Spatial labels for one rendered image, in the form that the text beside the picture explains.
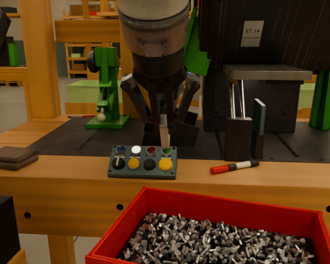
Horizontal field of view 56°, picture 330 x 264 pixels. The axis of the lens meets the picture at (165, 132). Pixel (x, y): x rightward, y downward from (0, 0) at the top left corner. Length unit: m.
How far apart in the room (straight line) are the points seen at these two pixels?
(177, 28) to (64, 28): 1.03
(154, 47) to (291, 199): 0.45
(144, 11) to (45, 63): 0.99
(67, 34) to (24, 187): 0.79
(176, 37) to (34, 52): 1.00
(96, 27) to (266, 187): 0.95
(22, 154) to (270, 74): 0.59
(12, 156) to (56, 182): 0.13
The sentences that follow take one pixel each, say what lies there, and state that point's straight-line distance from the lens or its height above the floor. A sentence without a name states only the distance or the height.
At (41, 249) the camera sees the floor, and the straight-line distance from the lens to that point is 2.10.
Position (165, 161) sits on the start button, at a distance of 0.67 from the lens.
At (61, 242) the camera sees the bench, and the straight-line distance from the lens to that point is 1.62.
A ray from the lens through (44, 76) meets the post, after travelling 1.35.
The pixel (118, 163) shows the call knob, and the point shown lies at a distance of 0.68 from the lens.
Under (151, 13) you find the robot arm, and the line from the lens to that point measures 0.37.
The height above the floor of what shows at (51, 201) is 0.84.
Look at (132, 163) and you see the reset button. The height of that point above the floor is 0.93.
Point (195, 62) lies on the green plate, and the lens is 0.84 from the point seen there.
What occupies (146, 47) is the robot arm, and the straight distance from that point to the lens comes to 0.40.
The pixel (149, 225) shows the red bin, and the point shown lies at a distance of 0.56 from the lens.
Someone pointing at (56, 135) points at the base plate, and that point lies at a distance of 1.04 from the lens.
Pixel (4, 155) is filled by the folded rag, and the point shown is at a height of 0.93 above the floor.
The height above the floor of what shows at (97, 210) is 0.82.
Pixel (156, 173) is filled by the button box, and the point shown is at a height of 0.92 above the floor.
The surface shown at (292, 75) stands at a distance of 0.69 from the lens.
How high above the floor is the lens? 1.19
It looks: 16 degrees down
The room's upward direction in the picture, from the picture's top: straight up
